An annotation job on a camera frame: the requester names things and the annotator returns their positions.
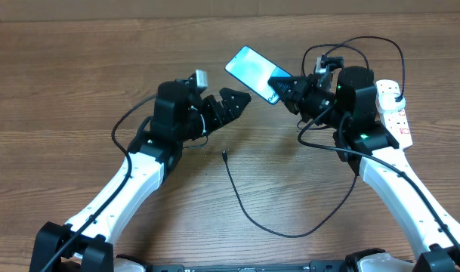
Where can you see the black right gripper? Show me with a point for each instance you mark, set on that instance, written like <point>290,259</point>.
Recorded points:
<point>299,87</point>

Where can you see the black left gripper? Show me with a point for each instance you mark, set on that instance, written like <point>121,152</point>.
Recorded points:
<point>229,112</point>

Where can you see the black smartphone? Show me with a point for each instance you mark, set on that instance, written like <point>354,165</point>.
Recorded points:
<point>254,70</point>

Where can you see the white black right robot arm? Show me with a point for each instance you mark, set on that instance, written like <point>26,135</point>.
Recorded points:
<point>376,155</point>

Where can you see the white charger plug adapter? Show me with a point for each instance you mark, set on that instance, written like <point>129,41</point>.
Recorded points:
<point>389,103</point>

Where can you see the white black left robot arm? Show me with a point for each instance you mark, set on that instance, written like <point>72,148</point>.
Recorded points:
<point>86,241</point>

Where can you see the white power strip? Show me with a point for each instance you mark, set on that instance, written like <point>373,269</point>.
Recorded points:
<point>396,123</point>

